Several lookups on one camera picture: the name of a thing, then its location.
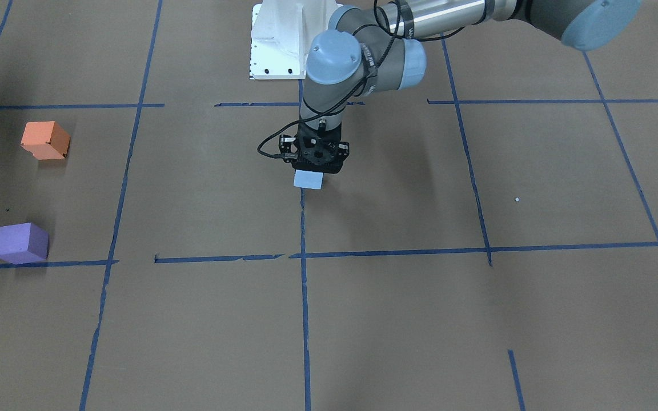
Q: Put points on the light blue foam block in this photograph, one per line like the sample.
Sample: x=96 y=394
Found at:
x=308 y=180

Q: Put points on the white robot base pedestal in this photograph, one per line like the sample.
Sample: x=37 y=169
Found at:
x=281 y=34

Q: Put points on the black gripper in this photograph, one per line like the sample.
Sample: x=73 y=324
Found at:
x=343 y=150

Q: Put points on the orange foam block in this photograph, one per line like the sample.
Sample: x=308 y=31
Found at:
x=46 y=140

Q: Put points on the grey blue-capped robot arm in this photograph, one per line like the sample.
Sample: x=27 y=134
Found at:
x=363 y=51

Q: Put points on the purple foam block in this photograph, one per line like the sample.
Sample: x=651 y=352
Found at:
x=23 y=243

